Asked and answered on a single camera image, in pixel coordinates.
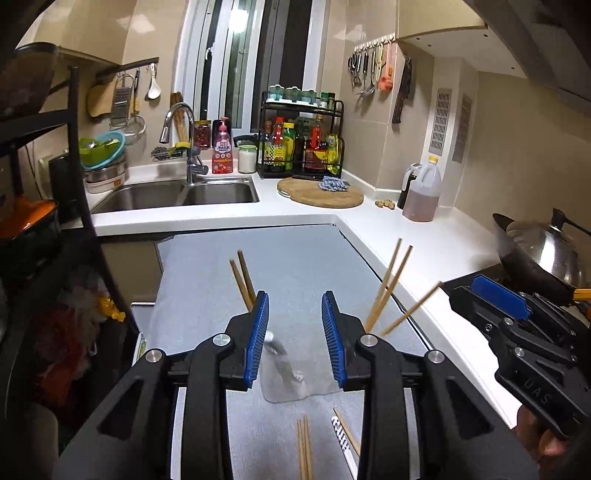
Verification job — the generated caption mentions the person's right hand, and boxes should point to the person's right hand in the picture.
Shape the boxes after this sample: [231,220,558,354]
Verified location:
[515,401,583,467]

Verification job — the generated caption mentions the black wire spice rack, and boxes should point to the black wire spice rack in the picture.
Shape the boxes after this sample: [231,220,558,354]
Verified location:
[259,91,345,180]

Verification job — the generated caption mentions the row of sauce bottles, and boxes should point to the row of sauce bottles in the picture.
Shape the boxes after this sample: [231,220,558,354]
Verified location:
[263,115,342,171]

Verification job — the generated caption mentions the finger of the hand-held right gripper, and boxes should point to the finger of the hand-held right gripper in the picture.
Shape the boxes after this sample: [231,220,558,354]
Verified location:
[449,286,502,340]
[471,274,532,319]

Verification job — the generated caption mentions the window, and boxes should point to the window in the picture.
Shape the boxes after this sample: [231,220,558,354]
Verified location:
[178,0,331,134]

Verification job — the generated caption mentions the hanging beige board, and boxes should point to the hanging beige board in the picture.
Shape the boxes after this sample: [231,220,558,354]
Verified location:
[88,83,114,118]

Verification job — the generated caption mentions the grey cloth mat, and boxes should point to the grey cloth mat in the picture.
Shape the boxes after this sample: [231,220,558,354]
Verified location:
[131,224,437,480]

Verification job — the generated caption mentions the red dish soap bottle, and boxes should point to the red dish soap bottle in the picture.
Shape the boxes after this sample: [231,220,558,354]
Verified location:
[212,117,234,175]

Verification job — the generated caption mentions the green and blue bowls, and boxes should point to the green and blue bowls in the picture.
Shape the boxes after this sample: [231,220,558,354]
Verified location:
[78,131,126,169]

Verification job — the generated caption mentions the row of green-lidded jars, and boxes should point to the row of green-lidded jars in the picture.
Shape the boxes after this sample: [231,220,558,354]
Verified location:
[268,85,335,108]

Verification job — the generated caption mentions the wall shelf with hooks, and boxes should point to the wall shelf with hooks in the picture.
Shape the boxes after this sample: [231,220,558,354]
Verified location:
[95,56,160,79]

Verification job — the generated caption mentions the black metal shelf rack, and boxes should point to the black metal shelf rack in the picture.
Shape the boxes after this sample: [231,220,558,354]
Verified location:
[0,41,139,480]

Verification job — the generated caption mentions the steel wok lid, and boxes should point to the steel wok lid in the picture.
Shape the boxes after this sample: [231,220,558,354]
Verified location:
[505,222,585,296]

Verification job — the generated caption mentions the black wok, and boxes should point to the black wok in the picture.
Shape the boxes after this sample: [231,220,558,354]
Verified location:
[492,208,591,305]

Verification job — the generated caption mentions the steel basin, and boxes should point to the steel basin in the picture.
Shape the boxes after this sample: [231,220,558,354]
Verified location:
[84,164,126,193]

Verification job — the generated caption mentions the metal grater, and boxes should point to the metal grater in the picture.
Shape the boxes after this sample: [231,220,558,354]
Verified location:
[110,76,134,130]

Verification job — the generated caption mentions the hanging cleaver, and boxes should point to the hanging cleaver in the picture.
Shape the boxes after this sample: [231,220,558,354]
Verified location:
[392,58,413,125]

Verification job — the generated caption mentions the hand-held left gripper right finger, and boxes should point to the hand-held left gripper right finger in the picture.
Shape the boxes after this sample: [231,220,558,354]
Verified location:
[322,291,541,480]

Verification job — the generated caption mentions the chrome kitchen faucet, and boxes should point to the chrome kitchen faucet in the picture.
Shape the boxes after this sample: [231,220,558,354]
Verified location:
[160,102,208,185]

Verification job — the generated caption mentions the black appliance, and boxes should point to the black appliance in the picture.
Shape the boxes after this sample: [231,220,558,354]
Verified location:
[48,154,86,224]

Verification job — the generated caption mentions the range hood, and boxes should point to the range hood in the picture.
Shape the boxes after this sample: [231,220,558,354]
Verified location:
[462,0,591,93]

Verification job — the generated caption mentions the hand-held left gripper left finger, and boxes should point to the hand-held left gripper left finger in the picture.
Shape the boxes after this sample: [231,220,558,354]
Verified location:
[53,291,270,480]

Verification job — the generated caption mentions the wire mesh strainer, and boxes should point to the wire mesh strainer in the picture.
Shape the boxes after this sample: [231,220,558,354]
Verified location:
[124,115,146,146]

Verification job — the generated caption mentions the wall cabinet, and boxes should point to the wall cabinet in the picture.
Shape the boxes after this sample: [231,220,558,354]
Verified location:
[397,0,488,44]

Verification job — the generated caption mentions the sponge holder with sponges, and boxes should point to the sponge holder with sponges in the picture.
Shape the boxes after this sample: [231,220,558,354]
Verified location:
[151,142,190,161]

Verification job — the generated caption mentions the black pot with orange lid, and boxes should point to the black pot with orange lid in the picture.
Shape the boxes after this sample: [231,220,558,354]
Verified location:
[0,198,61,273]

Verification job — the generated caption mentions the bunch of plastic bags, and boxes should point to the bunch of plastic bags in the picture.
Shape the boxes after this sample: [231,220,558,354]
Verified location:
[32,272,126,393]

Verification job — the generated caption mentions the white jar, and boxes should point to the white jar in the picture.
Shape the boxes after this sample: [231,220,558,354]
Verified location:
[238,144,257,174]

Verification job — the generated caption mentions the steel sink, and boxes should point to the steel sink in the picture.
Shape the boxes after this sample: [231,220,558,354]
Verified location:
[91,178,259,214]

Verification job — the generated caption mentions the white striped handle cutlery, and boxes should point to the white striped handle cutlery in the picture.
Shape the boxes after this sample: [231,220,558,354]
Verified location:
[330,415,360,480]

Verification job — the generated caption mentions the clear plastic utensil container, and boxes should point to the clear plastic utensil container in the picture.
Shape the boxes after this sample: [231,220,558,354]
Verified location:
[259,323,342,405]

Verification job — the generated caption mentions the wall hook rail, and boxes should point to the wall hook rail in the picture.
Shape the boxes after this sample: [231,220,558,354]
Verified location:
[353,33,397,51]

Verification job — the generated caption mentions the black cooktop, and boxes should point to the black cooktop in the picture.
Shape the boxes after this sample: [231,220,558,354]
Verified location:
[438,263,509,296]

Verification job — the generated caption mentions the wall vent grille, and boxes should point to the wall vent grille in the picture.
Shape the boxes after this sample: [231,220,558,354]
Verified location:
[427,89,452,154]
[451,93,474,164]

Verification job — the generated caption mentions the orange hanging peeler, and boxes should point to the orange hanging peeler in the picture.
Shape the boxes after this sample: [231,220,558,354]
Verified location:
[379,46,394,90]

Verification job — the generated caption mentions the white ladle spoon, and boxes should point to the white ladle spoon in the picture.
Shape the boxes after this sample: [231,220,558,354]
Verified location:
[145,65,161,101]

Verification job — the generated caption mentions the dark bottle with white cap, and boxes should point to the dark bottle with white cap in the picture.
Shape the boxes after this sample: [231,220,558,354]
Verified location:
[396,162,421,208]

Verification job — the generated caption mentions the dark wooden utensil bundle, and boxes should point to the dark wooden utensil bundle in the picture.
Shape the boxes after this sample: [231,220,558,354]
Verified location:
[171,92,190,144]

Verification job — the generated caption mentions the hanging metal kitchen tools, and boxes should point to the hanging metal kitchen tools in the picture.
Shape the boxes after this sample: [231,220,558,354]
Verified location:
[348,44,384,95]

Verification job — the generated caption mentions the round wooden cutting board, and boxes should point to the round wooden cutting board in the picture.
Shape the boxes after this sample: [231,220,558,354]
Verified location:
[277,178,365,208]

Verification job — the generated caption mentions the cooking oil jug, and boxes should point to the cooking oil jug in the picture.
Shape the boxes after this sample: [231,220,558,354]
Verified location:
[403,155,443,223]

